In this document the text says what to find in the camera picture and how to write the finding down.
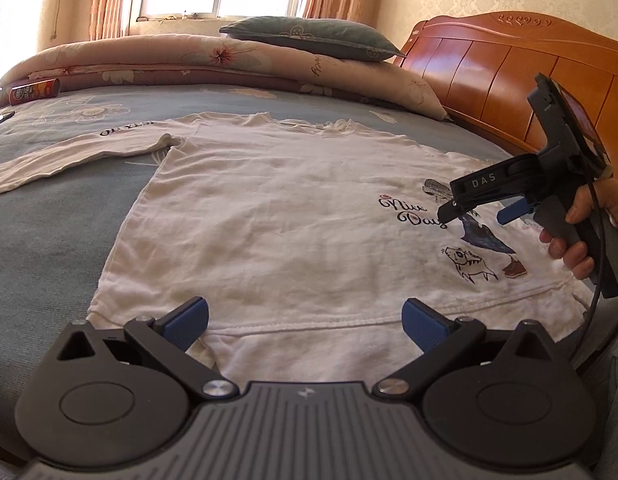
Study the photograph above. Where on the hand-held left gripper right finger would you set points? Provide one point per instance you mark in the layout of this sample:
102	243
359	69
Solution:
426	327

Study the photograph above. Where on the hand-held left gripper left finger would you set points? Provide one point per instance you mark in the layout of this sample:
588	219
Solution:
184	322

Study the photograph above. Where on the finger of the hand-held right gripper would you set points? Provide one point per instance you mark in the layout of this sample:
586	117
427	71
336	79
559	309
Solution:
516	210
449	211

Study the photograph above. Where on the white printed t-shirt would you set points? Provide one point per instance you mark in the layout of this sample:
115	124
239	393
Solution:
289	220

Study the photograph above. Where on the person's right hand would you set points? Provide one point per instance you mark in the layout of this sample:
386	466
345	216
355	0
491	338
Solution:
576	257

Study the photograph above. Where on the wooden headboard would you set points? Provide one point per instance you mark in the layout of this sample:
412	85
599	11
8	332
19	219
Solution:
489	75

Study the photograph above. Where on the person's grey clothing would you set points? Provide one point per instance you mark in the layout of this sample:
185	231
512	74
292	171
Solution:
614	385

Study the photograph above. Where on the green pillow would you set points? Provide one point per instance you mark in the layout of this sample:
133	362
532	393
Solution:
319	37

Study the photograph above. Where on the pink floral quilt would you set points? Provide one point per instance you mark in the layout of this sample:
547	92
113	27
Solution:
164	60

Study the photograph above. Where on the red chips can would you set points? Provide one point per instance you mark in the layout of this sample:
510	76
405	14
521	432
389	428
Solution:
34	92

